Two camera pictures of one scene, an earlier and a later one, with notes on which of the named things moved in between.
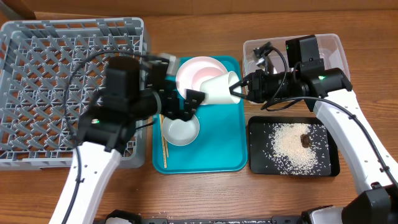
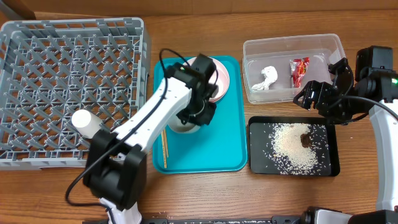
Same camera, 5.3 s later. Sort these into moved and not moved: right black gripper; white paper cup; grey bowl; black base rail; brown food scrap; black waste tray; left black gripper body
Moved: white paper cup; right black gripper; left black gripper body; grey bowl
Not moved: black base rail; black waste tray; brown food scrap
